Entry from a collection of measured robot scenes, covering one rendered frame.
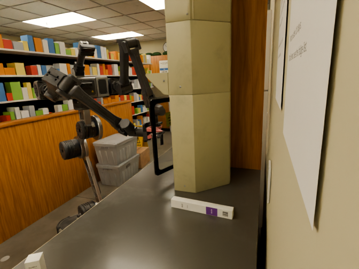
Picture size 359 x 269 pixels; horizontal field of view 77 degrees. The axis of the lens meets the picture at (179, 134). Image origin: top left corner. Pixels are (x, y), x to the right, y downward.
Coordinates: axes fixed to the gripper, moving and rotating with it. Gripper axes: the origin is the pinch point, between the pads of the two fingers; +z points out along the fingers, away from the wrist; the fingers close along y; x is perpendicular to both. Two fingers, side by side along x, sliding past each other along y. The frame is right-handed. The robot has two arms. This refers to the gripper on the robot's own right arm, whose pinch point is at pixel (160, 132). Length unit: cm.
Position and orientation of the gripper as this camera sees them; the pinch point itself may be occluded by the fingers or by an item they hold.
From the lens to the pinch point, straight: 124.5
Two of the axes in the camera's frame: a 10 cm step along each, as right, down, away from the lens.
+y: -0.5, -9.7, -2.4
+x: 3.5, -2.4, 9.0
